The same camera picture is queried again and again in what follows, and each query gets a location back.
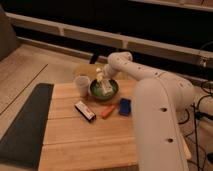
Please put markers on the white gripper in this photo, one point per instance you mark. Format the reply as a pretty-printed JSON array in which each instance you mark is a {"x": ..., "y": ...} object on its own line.
[{"x": 108, "y": 72}]

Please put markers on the small white bottle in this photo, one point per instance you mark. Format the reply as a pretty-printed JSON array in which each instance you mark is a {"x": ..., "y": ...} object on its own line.
[{"x": 106, "y": 87}]

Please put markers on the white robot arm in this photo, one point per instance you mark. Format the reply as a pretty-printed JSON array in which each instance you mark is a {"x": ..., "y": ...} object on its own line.
[{"x": 157, "y": 97}]

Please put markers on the green ceramic bowl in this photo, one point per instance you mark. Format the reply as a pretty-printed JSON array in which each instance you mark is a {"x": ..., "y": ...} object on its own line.
[{"x": 96, "y": 89}]

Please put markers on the white plastic cup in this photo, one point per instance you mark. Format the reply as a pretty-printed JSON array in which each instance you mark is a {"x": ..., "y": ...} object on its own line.
[{"x": 82, "y": 84}]

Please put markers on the blue sponge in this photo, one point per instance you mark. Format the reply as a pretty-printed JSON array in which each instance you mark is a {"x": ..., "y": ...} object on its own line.
[{"x": 125, "y": 107}]

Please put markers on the grey couch corner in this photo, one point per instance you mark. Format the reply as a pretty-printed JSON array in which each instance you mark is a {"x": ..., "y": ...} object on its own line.
[{"x": 8, "y": 39}]

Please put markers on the black floor mat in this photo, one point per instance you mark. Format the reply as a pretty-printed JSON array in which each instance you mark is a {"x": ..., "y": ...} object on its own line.
[{"x": 22, "y": 142}]

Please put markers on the white wall rail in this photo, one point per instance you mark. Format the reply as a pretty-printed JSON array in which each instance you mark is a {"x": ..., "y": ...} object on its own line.
[{"x": 153, "y": 48}]

